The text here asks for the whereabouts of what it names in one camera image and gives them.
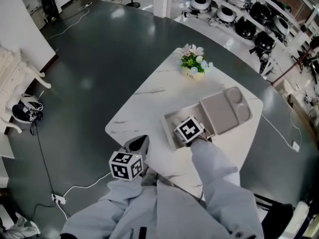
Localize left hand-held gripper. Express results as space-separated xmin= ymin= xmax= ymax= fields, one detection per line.
xmin=109 ymin=134 xmax=151 ymax=183

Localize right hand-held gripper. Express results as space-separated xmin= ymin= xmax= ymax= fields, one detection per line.
xmin=173 ymin=116 xmax=214 ymax=145

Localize grey box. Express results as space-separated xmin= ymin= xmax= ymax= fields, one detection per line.
xmin=160 ymin=103 xmax=215 ymax=151

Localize person's left forearm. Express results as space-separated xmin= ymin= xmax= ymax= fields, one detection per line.
xmin=106 ymin=177 xmax=153 ymax=211

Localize person's right forearm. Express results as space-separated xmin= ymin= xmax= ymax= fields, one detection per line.
xmin=190 ymin=138 xmax=241 ymax=210

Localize grey compartment tray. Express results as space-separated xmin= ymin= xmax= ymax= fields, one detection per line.
xmin=199 ymin=86 xmax=253 ymax=136

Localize person's torso in light jacket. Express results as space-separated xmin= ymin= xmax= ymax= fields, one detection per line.
xmin=59 ymin=180 xmax=265 ymax=239

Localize potted artificial flowers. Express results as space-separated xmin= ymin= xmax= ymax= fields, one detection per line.
xmin=177 ymin=43 xmax=214 ymax=82

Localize black and white headset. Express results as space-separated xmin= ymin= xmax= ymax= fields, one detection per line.
xmin=11 ymin=93 xmax=44 ymax=124

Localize black chair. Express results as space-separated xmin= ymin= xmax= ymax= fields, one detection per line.
xmin=253 ymin=192 xmax=295 ymax=239

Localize white crumpled cloth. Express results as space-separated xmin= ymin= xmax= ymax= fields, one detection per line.
xmin=0 ymin=211 xmax=41 ymax=239

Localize red tripod stand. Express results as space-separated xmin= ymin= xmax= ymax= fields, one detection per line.
xmin=271 ymin=42 xmax=317 ymax=87

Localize shelf of round cookers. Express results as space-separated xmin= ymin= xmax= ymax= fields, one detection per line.
xmin=171 ymin=0 xmax=301 ymax=56

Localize white carved cabinet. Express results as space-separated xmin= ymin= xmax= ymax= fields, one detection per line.
xmin=0 ymin=43 xmax=52 ymax=134

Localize white power cable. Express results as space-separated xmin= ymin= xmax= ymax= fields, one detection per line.
xmin=260 ymin=108 xmax=303 ymax=149
xmin=45 ymin=4 xmax=90 ymax=40
xmin=58 ymin=171 xmax=112 ymax=221

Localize black cable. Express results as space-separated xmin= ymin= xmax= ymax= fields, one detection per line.
xmin=30 ymin=120 xmax=58 ymax=218

